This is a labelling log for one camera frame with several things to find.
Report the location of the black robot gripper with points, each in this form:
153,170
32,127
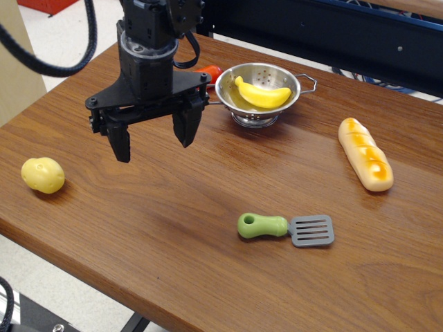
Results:
148,87

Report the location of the yellow toy banana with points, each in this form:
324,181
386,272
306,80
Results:
262,98

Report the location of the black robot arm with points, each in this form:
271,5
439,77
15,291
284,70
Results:
153,22

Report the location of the steel colander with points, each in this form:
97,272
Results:
265,76

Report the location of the red toy hot dog sausage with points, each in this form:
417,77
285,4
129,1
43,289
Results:
212,70

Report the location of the yellow toy potato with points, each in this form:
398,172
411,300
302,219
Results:
43,174

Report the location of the light wooden panel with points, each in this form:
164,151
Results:
20,87

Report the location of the red box on floor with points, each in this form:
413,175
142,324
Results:
51,7

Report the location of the toy bread loaf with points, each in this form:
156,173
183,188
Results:
367,160

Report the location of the black metal table stand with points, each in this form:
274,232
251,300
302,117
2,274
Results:
21,313

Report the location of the green handled grey toy spatula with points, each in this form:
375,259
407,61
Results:
305,231

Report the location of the dark blue metal frame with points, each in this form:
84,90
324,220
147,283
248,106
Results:
398,42

